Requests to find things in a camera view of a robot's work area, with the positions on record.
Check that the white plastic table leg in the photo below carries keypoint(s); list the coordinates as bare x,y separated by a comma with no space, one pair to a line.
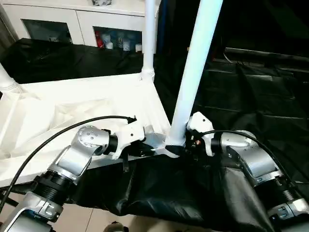
149,36
193,72
7,82

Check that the white plastic table top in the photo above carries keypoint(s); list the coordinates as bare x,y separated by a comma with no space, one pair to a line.
72,91

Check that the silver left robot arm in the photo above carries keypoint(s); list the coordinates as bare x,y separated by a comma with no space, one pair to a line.
77,154

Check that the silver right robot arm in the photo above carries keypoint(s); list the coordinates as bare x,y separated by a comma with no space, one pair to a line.
256,157

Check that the black plastic mat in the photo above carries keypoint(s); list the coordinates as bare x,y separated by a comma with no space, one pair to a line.
181,188

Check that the red carton behind glass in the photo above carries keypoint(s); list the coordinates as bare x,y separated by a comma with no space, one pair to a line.
98,41

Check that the white glass-door cabinet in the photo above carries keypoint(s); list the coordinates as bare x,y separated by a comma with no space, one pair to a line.
82,17

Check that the grey object on cabinet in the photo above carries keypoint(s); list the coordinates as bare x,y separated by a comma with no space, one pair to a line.
99,2

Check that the grey curtain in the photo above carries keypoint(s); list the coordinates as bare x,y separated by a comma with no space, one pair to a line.
6,36

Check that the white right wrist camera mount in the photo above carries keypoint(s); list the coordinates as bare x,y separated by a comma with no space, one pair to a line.
200,120

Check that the blue vertical post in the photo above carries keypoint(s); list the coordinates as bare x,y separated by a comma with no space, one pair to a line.
163,24

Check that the black folding table frame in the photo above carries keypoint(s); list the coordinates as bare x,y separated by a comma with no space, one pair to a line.
12,199

